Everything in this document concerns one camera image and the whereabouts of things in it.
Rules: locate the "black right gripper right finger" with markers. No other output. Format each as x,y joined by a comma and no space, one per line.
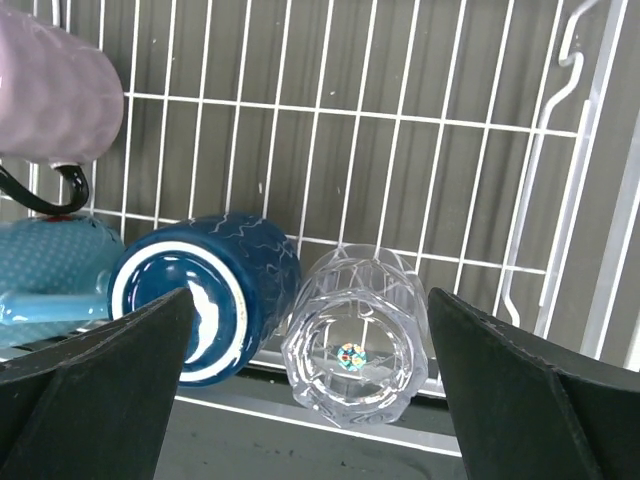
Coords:
526,408

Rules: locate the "pink mug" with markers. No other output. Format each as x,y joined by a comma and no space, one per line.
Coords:
62,105

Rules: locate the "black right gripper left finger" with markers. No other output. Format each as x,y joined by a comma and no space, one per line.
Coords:
96,406

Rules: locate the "dark blue mug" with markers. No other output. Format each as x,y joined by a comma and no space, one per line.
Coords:
242,272

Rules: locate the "light blue mug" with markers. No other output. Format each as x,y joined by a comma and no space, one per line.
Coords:
55,273

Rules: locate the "white wire dish rack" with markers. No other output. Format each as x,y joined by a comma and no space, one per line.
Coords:
493,145

